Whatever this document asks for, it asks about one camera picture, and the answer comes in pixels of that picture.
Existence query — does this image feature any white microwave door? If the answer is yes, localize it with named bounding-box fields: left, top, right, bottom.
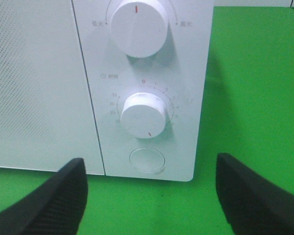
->
left=0, top=0, right=104, bottom=175

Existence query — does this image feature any white microwave knob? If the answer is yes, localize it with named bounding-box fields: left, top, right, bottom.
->
left=121, top=92, right=168, bottom=139
left=110, top=0, right=169, bottom=58

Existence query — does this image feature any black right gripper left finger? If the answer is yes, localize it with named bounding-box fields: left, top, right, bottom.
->
left=0, top=158, right=88, bottom=235

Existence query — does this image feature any round white door button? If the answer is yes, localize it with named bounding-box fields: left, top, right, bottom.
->
left=129, top=147, right=166, bottom=173

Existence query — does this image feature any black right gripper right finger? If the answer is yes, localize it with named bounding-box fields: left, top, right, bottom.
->
left=216, top=153, right=294, bottom=235

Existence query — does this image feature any white microwave oven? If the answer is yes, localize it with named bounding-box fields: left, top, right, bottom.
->
left=0, top=0, right=215, bottom=182

